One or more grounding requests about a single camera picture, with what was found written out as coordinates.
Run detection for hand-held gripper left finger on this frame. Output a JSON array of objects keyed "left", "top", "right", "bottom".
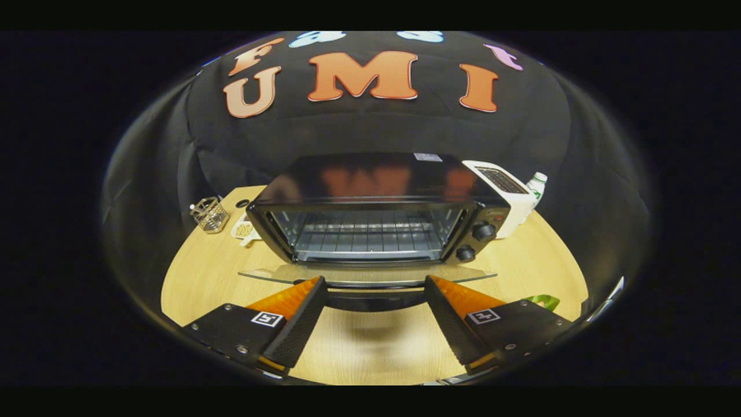
[{"left": 182, "top": 276, "right": 329, "bottom": 377}]

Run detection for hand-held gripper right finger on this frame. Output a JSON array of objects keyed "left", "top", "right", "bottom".
[{"left": 424, "top": 275, "right": 574, "bottom": 374}]

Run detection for lettuce sandwich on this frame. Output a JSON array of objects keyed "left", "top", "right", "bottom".
[{"left": 523, "top": 294, "right": 561, "bottom": 312}]

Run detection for black toaster oven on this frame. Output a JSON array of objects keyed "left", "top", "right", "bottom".
[{"left": 237, "top": 152, "right": 511, "bottom": 313}]

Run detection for white pop-up toaster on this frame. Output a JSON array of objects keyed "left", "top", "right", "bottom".
[{"left": 462, "top": 160, "right": 539, "bottom": 239}]

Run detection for small white perforated dish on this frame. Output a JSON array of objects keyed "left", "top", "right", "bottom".
[{"left": 230, "top": 213, "right": 262, "bottom": 247}]

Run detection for plastic bottle with green label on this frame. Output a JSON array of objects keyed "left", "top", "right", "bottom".
[{"left": 526, "top": 172, "right": 548, "bottom": 203}]

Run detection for wire mesh holder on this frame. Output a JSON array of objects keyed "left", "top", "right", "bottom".
[{"left": 190, "top": 196, "right": 230, "bottom": 234}]

